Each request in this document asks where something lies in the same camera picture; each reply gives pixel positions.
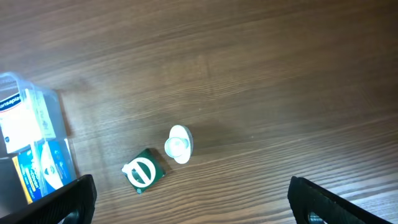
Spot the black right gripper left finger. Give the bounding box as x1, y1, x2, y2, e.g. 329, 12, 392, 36
1, 174, 97, 224

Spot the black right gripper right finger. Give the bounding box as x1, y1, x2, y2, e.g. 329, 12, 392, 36
287, 176, 389, 224

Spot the blue VapoDrops box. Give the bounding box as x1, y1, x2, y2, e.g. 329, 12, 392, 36
12, 139, 76, 204

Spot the white Hansaplast box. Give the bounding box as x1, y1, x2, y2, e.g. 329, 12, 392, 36
1, 88, 56, 154

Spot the clear plastic container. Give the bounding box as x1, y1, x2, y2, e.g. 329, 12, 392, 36
1, 72, 68, 217

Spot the green square packet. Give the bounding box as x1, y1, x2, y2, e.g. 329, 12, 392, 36
121, 149, 166, 194

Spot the small white bottle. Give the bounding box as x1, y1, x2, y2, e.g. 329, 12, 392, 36
164, 125, 193, 164

